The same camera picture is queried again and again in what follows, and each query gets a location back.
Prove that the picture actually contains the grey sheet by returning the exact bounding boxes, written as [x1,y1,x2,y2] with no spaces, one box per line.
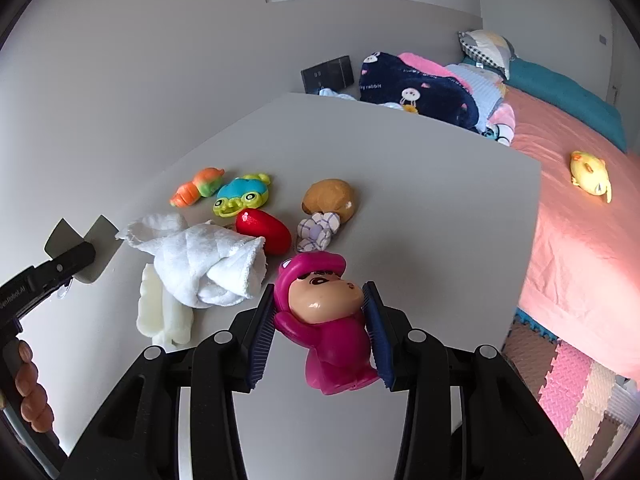
[44,215,119,286]

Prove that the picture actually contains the pink monkey figure toy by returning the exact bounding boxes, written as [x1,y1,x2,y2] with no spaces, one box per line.
[272,252,383,396]

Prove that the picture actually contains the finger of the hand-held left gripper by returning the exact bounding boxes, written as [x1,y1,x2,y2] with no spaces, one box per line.
[42,241,97,286]

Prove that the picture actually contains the orange and green carrot toy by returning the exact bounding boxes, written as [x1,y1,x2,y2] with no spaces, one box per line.
[170,167,226,207]

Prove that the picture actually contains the pink bed sheet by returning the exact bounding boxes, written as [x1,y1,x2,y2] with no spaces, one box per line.
[500,85,640,381]

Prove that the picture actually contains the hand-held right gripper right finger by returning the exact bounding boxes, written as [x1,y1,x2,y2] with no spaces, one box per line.
[362,280,583,480]

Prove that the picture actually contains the navy rabbit print blanket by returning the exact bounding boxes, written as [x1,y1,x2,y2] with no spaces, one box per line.
[357,51,481,131]

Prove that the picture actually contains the white quilted towel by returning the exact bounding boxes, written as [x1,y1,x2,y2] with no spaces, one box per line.
[116,212,268,309]

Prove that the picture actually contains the yellow chick plush toy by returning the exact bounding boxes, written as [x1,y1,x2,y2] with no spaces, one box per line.
[570,149,613,204]

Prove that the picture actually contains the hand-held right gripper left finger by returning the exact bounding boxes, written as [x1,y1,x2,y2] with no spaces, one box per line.
[59,282,277,480]

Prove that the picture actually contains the checkered patchwork pillow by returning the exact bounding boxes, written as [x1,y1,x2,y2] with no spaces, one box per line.
[458,29,516,81]

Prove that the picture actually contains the black wall switch panel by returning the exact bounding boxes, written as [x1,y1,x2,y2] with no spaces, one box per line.
[300,54,356,93]

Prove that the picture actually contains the brown bread toy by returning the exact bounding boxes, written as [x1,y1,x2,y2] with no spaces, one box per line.
[301,180,358,222]

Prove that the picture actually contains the white cartoon print blanket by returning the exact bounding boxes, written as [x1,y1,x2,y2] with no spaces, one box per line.
[480,102,517,147]

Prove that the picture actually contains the white door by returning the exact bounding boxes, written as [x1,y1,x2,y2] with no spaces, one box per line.
[611,5,637,116]

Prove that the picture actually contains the red heart-shaped toy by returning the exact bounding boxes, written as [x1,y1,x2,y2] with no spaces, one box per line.
[235,209,292,255]

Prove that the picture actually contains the blue yellow turtle toy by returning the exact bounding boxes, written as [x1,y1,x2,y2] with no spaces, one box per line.
[212,173,272,218]

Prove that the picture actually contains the purple checkered cloth ball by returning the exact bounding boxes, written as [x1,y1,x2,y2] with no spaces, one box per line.
[296,211,342,253]

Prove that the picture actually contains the light blue quilted blanket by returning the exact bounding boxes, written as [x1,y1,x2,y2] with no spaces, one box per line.
[445,62,506,111]

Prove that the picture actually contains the person's left hand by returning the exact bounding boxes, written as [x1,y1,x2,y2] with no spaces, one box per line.
[14,340,55,433]

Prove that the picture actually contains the teal pillow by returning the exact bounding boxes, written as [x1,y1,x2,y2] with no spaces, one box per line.
[462,55,628,153]

